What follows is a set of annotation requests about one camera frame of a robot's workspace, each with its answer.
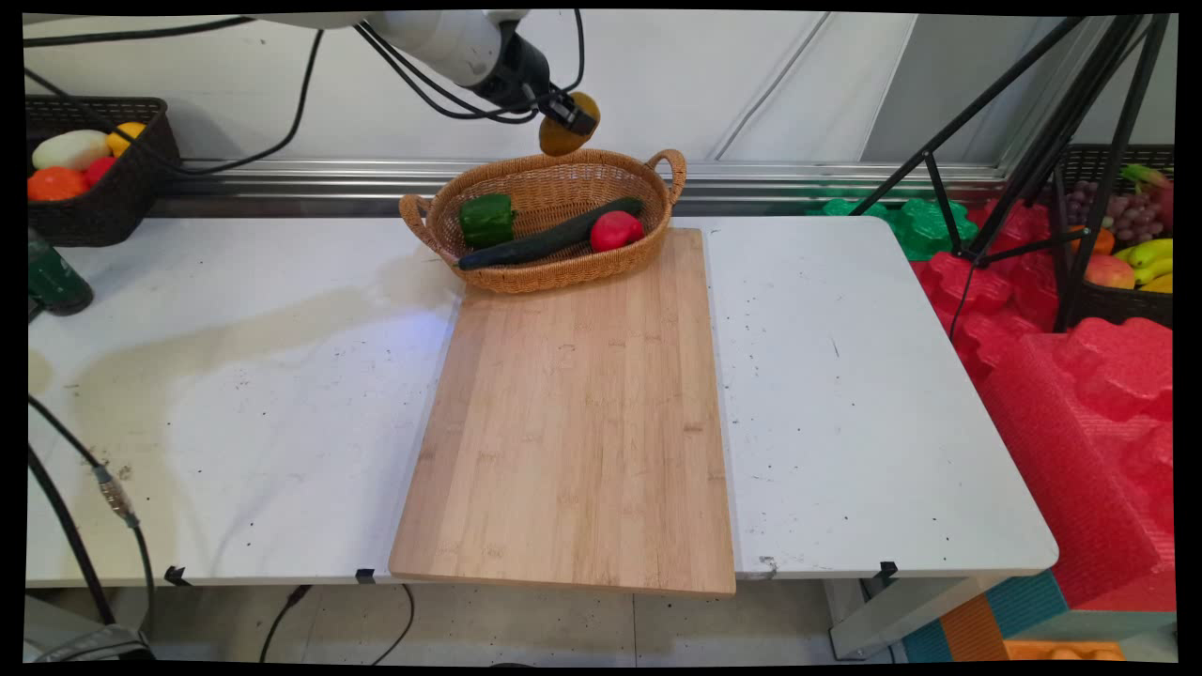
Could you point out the dark green bottle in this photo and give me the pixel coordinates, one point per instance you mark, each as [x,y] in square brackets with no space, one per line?
[58,277]

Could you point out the bamboo cutting board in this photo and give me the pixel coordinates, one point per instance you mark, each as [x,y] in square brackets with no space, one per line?
[573,441]

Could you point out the red tomato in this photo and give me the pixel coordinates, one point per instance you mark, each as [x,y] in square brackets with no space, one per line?
[615,231]

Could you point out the green bell pepper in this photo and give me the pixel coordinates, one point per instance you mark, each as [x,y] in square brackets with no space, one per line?
[487,220]

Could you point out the large red foam mat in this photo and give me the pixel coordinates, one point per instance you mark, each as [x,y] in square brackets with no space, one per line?
[1080,441]

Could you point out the small red fruit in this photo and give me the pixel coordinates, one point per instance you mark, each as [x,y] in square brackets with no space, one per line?
[99,170]

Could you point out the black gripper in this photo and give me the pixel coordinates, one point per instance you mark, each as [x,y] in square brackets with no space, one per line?
[516,70]

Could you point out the black plastic basket with grapes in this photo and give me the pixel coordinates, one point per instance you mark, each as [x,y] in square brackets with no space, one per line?
[1122,305]

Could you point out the purple grape bunch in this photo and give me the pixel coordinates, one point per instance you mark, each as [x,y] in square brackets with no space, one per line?
[1132,216]

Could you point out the black plastic basket with melon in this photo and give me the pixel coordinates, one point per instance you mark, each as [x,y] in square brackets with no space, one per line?
[122,211]

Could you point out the small red foam mat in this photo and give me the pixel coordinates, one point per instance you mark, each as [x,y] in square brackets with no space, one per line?
[986,291]

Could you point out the orange persimmon fruit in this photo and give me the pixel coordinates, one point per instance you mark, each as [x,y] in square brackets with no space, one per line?
[56,184]

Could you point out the yellow green banana bunch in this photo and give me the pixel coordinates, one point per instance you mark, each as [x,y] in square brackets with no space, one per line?
[1150,258]

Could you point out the orange tray on floor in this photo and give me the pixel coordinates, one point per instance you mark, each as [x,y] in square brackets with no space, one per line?
[1061,651]

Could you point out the yellow lemon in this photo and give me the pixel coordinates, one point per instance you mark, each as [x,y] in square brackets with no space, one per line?
[127,137]

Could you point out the pink orange peach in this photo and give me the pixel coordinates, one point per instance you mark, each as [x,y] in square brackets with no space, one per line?
[1110,273]

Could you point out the green red mango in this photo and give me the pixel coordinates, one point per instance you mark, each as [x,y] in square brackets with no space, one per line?
[1144,175]

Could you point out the white table leg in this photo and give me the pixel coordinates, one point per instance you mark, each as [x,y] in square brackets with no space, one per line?
[892,620]

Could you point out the dark green cucumber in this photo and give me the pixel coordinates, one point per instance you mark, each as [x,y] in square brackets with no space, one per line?
[545,242]

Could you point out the small orange fruit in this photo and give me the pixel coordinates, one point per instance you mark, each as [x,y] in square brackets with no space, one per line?
[1101,241]

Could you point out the aluminium wall rail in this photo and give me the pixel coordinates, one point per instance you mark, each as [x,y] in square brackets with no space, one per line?
[751,174]

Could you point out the brown potato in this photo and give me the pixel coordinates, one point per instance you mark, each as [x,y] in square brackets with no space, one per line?
[562,142]

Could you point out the black table edge clip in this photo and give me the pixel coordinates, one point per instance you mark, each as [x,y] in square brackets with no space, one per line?
[365,576]
[888,569]
[177,575]

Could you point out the black camera tripod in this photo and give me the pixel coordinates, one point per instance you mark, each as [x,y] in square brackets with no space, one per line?
[1071,141]

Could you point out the pale white melon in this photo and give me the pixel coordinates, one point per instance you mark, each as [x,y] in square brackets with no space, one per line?
[70,149]

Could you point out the grey device under table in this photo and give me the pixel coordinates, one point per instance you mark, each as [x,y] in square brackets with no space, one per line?
[94,646]

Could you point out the green foam mat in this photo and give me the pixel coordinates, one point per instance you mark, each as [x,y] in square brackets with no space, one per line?
[925,230]

